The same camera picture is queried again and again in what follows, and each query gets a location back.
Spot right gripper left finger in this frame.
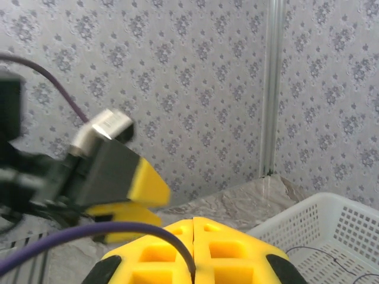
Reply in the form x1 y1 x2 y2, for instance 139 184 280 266
88 217 195 284

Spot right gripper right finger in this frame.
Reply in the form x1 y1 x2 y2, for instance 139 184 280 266
192 217 306 284

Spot thin purple cable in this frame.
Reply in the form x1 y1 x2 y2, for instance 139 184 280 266
0 221 379 284

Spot white perforated plastic basket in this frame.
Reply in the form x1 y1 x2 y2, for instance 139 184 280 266
245 192 379 284

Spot white slotted cable duct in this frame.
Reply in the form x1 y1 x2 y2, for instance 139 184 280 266
0 232 51 284

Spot aluminium corner post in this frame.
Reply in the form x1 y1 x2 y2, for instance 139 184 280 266
260 0 290 178

